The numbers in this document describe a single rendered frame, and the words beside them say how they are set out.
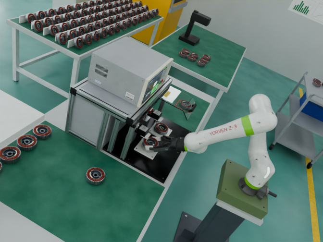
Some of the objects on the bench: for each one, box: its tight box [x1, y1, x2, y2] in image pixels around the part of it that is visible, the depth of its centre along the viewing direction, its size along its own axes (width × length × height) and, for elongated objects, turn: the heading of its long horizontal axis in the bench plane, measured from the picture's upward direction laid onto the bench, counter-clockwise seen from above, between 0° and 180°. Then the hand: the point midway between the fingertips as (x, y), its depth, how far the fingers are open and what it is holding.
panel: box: [101, 114, 126, 148], centre depth 199 cm, size 1×66×30 cm, turn 136°
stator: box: [154, 123, 169, 135], centre depth 213 cm, size 11×11×4 cm
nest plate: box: [149, 122, 172, 137], centre depth 214 cm, size 15×15×1 cm
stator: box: [86, 167, 105, 185], centre depth 163 cm, size 11×11×4 cm
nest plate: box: [134, 137, 158, 160], centre depth 195 cm, size 15×15×1 cm
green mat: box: [0, 121, 165, 242], centre depth 158 cm, size 94×61×1 cm, turn 46°
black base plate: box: [102, 113, 192, 184], centre depth 206 cm, size 47×64×2 cm
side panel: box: [65, 93, 109, 150], centre depth 176 cm, size 28×3×32 cm, turn 46°
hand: (151, 142), depth 191 cm, fingers closed on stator, 11 cm apart
